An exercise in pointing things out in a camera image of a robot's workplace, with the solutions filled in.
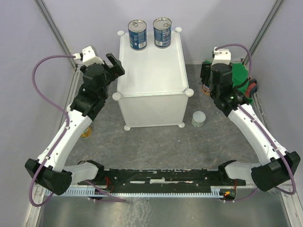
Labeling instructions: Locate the blue soup can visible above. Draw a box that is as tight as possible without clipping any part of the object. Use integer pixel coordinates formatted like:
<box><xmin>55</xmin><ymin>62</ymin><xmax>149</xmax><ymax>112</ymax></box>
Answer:
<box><xmin>153</xmin><ymin>17</ymin><xmax>172</xmax><ymax>48</ymax></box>
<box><xmin>128</xmin><ymin>19</ymin><xmax>147</xmax><ymax>51</ymax></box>

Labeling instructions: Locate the tall orange can white lid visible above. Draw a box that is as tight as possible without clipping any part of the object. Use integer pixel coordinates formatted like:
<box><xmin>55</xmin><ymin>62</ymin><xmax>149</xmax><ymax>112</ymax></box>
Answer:
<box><xmin>202</xmin><ymin>84</ymin><xmax>210</xmax><ymax>96</ymax></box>

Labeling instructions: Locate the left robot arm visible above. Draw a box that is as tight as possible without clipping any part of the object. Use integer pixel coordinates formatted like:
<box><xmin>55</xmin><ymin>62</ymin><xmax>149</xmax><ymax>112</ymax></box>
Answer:
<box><xmin>25</xmin><ymin>53</ymin><xmax>125</xmax><ymax>195</ymax></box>

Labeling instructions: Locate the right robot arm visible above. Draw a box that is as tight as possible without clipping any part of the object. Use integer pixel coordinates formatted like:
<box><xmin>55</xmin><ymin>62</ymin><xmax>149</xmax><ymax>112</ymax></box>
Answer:
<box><xmin>200</xmin><ymin>61</ymin><xmax>301</xmax><ymax>194</ymax></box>

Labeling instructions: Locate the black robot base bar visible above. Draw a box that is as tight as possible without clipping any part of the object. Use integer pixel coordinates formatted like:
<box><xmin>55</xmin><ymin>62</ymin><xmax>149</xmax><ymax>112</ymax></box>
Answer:
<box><xmin>91</xmin><ymin>169</ymin><xmax>246</xmax><ymax>194</ymax></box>

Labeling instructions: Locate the green cloth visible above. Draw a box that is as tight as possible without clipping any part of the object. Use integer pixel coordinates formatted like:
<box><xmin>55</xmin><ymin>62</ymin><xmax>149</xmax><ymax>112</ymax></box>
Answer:
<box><xmin>200</xmin><ymin>60</ymin><xmax>253</xmax><ymax>104</ymax></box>

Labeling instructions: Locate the tall blue can white lid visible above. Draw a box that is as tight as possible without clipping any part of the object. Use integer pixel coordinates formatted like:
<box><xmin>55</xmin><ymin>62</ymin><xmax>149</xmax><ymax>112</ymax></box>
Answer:
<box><xmin>192</xmin><ymin>111</ymin><xmax>206</xmax><ymax>127</ymax></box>

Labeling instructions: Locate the white plastic cube cabinet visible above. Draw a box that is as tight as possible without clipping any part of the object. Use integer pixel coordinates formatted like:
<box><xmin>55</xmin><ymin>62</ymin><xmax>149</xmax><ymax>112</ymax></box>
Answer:
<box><xmin>112</xmin><ymin>27</ymin><xmax>194</xmax><ymax>131</ymax></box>

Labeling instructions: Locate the yellow short can white lid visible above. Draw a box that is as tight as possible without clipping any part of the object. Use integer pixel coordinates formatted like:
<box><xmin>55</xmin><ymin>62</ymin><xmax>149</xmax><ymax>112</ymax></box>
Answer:
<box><xmin>80</xmin><ymin>126</ymin><xmax>92</xmax><ymax>138</ymax></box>

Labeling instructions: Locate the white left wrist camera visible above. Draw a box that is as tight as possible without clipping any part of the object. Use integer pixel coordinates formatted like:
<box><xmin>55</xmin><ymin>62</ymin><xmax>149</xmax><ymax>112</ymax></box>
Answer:
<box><xmin>73</xmin><ymin>46</ymin><xmax>104</xmax><ymax>67</ymax></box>

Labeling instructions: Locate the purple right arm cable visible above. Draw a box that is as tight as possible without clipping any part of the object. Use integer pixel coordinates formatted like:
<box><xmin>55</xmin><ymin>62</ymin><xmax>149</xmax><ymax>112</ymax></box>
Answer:
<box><xmin>214</xmin><ymin>44</ymin><xmax>297</xmax><ymax>203</ymax></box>

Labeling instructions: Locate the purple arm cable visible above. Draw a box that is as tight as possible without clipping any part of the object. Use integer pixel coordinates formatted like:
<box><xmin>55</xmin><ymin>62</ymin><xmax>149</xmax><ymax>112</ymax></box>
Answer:
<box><xmin>214</xmin><ymin>44</ymin><xmax>297</xmax><ymax>203</ymax></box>
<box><xmin>28</xmin><ymin>55</ymin><xmax>126</xmax><ymax>208</ymax></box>

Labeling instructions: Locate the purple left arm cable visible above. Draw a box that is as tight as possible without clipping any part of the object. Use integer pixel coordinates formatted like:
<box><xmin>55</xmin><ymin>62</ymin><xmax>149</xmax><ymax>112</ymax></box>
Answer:
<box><xmin>28</xmin><ymin>55</ymin><xmax>126</xmax><ymax>208</ymax></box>

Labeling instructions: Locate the right aluminium corner post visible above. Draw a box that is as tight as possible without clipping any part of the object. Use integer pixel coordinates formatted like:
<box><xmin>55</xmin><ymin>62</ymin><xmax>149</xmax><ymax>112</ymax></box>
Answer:
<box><xmin>249</xmin><ymin>0</ymin><xmax>284</xmax><ymax>57</ymax></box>

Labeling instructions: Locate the aluminium corner post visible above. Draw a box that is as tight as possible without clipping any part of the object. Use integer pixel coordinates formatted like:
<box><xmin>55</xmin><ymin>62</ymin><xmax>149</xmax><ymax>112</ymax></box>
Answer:
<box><xmin>249</xmin><ymin>0</ymin><xmax>284</xmax><ymax>57</ymax></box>
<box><xmin>34</xmin><ymin>0</ymin><xmax>71</xmax><ymax>55</ymax></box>

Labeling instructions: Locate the left aluminium corner post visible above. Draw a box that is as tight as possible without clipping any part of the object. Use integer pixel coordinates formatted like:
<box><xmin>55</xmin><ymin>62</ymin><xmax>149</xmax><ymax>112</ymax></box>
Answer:
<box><xmin>34</xmin><ymin>0</ymin><xmax>71</xmax><ymax>55</ymax></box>

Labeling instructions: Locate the white slotted cable duct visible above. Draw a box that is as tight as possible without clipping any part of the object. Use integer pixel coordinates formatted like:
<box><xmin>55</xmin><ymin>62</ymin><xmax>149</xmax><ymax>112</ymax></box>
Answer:
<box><xmin>46</xmin><ymin>185</ymin><xmax>224</xmax><ymax>197</ymax></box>

